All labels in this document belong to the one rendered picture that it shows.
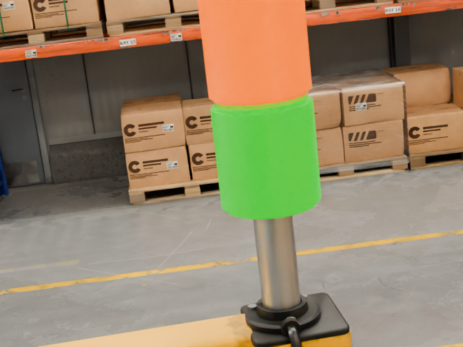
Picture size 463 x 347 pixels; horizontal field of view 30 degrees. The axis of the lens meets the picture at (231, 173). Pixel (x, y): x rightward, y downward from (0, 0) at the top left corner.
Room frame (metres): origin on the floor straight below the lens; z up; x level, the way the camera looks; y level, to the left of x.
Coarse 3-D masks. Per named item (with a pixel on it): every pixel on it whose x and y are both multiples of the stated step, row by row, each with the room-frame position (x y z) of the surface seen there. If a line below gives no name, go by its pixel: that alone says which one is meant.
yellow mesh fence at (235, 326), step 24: (240, 312) 0.43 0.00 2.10; (336, 312) 0.41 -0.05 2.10; (120, 336) 0.41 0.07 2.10; (144, 336) 0.41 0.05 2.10; (168, 336) 0.40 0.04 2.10; (192, 336) 0.40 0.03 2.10; (216, 336) 0.40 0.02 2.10; (240, 336) 0.40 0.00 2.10; (264, 336) 0.39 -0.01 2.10; (312, 336) 0.39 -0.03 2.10; (336, 336) 0.39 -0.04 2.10
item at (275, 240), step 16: (256, 224) 0.41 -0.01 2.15; (272, 224) 0.40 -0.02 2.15; (288, 224) 0.40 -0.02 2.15; (256, 240) 0.41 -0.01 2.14; (272, 240) 0.40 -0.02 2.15; (288, 240) 0.40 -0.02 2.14; (272, 256) 0.40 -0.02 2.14; (288, 256) 0.40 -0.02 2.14; (272, 272) 0.40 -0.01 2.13; (288, 272) 0.40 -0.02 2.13; (272, 288) 0.40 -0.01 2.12; (288, 288) 0.40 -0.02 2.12; (272, 304) 0.40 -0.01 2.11; (288, 304) 0.40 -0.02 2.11
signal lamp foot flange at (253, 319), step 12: (300, 300) 0.41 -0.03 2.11; (312, 300) 0.42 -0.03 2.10; (252, 312) 0.41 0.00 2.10; (264, 312) 0.40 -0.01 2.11; (276, 312) 0.40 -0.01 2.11; (288, 312) 0.40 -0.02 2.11; (300, 312) 0.40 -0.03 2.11; (312, 312) 0.40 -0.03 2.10; (252, 324) 0.40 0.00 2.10; (264, 324) 0.40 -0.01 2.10; (276, 324) 0.39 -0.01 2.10; (300, 324) 0.39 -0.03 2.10; (312, 324) 0.40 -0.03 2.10
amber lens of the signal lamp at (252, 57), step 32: (224, 0) 0.39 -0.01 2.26; (256, 0) 0.39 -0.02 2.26; (288, 0) 0.39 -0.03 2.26; (224, 32) 0.39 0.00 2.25; (256, 32) 0.39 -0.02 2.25; (288, 32) 0.39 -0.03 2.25; (224, 64) 0.39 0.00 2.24; (256, 64) 0.39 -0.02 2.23; (288, 64) 0.39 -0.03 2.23; (224, 96) 0.39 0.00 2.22; (256, 96) 0.39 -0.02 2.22; (288, 96) 0.39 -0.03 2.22
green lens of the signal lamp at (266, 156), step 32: (224, 128) 0.40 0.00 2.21; (256, 128) 0.39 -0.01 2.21; (288, 128) 0.39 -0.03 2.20; (224, 160) 0.40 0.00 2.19; (256, 160) 0.39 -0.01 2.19; (288, 160) 0.39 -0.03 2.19; (224, 192) 0.40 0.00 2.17; (256, 192) 0.39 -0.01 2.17; (288, 192) 0.39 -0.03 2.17; (320, 192) 0.41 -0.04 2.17
